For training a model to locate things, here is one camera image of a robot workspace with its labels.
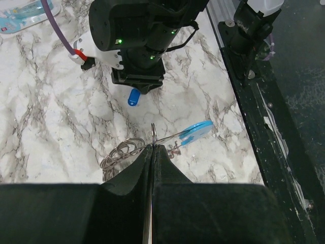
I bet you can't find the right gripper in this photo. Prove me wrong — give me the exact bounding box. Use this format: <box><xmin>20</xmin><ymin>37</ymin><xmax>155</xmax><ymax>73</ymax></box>
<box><xmin>111</xmin><ymin>48</ymin><xmax>165</xmax><ymax>95</ymax></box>

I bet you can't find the metal keyring holder blue handle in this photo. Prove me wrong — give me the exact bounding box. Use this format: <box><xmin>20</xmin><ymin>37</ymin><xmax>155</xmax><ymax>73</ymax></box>
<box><xmin>100</xmin><ymin>120</ymin><xmax>213</xmax><ymax>181</ymax></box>

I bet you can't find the blue key tag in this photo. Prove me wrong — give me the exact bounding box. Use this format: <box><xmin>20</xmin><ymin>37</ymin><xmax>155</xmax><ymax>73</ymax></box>
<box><xmin>127</xmin><ymin>88</ymin><xmax>141</xmax><ymax>106</ymax></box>

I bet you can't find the red key tag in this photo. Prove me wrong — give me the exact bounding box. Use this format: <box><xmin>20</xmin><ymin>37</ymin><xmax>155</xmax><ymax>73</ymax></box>
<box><xmin>167</xmin><ymin>141</ymin><xmax>181</xmax><ymax>159</ymax></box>

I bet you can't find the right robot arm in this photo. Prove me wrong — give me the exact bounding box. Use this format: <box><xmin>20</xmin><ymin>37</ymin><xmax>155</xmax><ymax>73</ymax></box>
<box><xmin>88</xmin><ymin>0</ymin><xmax>208</xmax><ymax>95</ymax></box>

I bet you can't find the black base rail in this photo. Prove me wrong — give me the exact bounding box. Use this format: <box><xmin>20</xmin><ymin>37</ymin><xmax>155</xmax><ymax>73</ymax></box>
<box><xmin>218</xmin><ymin>22</ymin><xmax>324</xmax><ymax>243</ymax></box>

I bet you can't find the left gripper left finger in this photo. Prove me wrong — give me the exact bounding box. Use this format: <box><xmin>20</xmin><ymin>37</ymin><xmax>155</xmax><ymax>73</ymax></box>
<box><xmin>1</xmin><ymin>146</ymin><xmax>153</xmax><ymax>243</ymax></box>

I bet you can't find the blue packaged toothbrush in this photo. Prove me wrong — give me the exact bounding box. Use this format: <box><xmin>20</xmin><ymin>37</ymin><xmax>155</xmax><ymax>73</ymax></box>
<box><xmin>1</xmin><ymin>1</ymin><xmax>48</xmax><ymax>34</ymax></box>

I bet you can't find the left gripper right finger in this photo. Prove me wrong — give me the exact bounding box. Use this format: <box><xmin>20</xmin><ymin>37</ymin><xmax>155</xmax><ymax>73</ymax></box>
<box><xmin>152</xmin><ymin>146</ymin><xmax>292</xmax><ymax>243</ymax></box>

